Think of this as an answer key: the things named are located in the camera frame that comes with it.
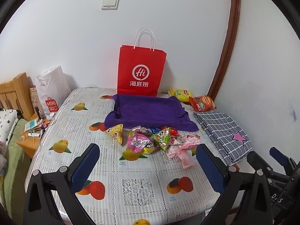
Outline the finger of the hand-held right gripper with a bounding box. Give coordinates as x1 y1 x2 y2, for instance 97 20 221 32
269 147 296 169
247 150 273 177

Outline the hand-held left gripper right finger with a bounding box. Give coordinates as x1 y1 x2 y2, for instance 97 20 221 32
196 143 275 225

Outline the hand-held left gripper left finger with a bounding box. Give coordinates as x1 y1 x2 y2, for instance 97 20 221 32
23 143 100 225

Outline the yellow triangular snack packet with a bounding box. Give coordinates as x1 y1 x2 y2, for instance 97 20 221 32
105 123 124 146

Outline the green triangular snack packet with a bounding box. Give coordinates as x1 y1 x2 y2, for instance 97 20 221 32
152 129 175 152

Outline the pink purple snack packet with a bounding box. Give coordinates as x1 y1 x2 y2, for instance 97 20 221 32
127 132 158 155

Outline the purple towel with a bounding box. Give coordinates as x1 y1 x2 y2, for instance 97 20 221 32
104 94 200 132

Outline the grey checked cloth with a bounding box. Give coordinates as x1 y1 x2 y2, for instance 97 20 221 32
193 112 252 167

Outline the fruit print tablecloth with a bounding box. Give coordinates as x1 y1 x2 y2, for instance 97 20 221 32
25 87 235 225

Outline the wooden nightstand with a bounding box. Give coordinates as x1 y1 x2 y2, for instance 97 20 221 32
16 118 52 160

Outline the orange chips bag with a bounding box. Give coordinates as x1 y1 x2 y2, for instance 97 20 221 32
189 95 217 112

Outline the teal white small box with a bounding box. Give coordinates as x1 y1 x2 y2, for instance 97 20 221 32
25 119 40 131

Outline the green blanket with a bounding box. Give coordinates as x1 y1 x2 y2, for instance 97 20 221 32
0 118 32 216

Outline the yellow chips bag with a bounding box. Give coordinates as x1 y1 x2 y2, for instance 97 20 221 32
168 88 195 103

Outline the brown patterned paper bag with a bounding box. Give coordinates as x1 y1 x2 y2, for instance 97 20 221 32
29 86 43 115

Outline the white plastic shopping bag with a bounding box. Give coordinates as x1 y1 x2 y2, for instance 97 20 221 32
35 66 71 119

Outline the white flower print pillow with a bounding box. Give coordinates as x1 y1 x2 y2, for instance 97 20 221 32
0 109 19 146

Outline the wooden headboard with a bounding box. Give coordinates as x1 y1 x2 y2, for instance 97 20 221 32
0 73 35 121

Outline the red paper bag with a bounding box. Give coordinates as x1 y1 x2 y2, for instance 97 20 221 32
117 27 167 97

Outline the brown wooden door frame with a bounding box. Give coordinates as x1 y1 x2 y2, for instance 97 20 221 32
207 0 241 101

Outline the white wall light switch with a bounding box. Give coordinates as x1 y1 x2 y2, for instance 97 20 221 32
101 0 119 10

